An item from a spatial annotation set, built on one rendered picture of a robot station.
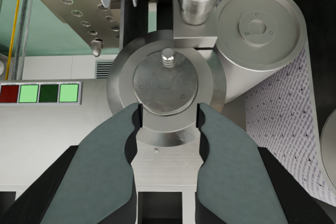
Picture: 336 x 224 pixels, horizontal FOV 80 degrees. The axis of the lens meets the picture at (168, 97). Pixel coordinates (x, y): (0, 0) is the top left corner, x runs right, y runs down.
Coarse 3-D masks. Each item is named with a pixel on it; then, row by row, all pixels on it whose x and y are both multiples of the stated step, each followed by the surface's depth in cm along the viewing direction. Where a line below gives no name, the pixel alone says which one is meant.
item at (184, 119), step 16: (144, 48) 25; (160, 48) 25; (176, 48) 25; (192, 48) 25; (128, 64) 25; (128, 80) 25; (208, 80) 24; (128, 96) 24; (208, 96) 24; (144, 112) 24; (192, 112) 24; (160, 128) 23; (176, 128) 23
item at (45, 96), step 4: (44, 88) 60; (48, 88) 59; (52, 88) 59; (56, 88) 59; (40, 92) 59; (44, 92) 59; (48, 92) 59; (52, 92) 59; (56, 92) 59; (40, 96) 59; (44, 96) 59; (48, 96) 59; (52, 96) 59; (40, 100) 59; (44, 100) 59; (48, 100) 59; (52, 100) 59
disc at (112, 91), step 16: (160, 32) 26; (128, 48) 26; (208, 48) 25; (112, 64) 26; (208, 64) 25; (112, 80) 25; (224, 80) 25; (112, 96) 25; (224, 96) 24; (112, 112) 24; (144, 128) 24; (192, 128) 24; (160, 144) 23; (176, 144) 23
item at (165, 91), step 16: (144, 64) 23; (160, 64) 23; (176, 64) 23; (192, 64) 23; (144, 80) 23; (160, 80) 23; (176, 80) 23; (192, 80) 23; (144, 96) 23; (160, 96) 22; (176, 96) 22; (192, 96) 22; (160, 112) 22; (176, 112) 23
